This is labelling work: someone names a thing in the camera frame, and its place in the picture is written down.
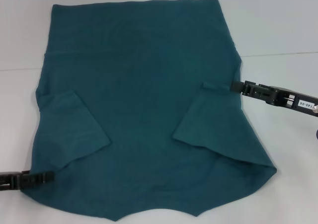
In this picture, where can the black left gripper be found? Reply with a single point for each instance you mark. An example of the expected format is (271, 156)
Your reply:
(8, 180)

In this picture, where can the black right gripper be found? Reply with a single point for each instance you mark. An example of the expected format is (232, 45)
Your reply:
(290, 101)

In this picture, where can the teal blue shirt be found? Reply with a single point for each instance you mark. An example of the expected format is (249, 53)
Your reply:
(149, 97)

